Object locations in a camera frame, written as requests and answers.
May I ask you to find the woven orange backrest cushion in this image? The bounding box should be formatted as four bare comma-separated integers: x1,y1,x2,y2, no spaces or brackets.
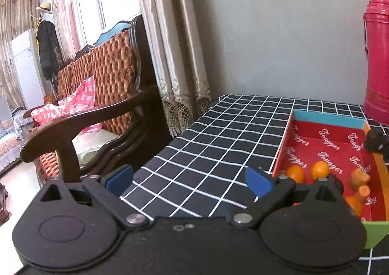
56,30,143,142

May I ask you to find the small orange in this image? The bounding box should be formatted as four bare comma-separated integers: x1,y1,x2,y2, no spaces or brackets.
310,161,330,181
286,165,305,183
345,196,364,218

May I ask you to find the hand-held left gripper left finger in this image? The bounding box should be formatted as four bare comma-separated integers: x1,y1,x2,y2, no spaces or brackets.
39,164,151,228

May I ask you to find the beige patterned curtain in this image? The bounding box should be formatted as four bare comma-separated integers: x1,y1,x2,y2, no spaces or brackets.
0,0,41,110

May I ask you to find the red checkered cloth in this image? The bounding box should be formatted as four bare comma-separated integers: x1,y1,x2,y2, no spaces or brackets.
30,76,104,134

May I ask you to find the orange fruit piece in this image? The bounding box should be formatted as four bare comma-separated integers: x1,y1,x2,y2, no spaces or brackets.
355,185,371,202
349,168,371,189

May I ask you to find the red thermos flask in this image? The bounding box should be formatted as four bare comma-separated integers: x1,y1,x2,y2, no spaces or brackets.
362,0,389,126

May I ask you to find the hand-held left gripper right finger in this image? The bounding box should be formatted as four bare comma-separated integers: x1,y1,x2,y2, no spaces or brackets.
229,166,347,228

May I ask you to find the straw hat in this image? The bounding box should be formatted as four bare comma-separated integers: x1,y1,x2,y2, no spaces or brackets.
36,1,54,14

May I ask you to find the beige lace curtain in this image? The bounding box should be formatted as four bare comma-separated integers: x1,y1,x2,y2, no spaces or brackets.
132,0,213,139

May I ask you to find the black coat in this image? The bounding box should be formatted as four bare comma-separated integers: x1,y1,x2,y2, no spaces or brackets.
36,20,60,81

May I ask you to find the sofa with patterned cover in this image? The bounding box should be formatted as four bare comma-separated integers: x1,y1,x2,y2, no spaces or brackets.
0,97,35,174

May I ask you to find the dark wooden armchair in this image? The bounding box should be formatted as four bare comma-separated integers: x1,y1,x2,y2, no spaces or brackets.
21,15,171,190

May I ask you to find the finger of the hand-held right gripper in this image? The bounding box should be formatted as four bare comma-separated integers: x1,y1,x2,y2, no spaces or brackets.
365,128,389,154

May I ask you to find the red cardboard box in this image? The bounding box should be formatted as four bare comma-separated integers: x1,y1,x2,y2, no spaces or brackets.
271,110,389,249

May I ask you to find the black white grid tablecloth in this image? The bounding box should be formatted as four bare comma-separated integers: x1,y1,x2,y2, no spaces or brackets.
120,94,389,275

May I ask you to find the white refrigerator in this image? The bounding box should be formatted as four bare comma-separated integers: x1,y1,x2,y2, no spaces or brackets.
10,28,47,110

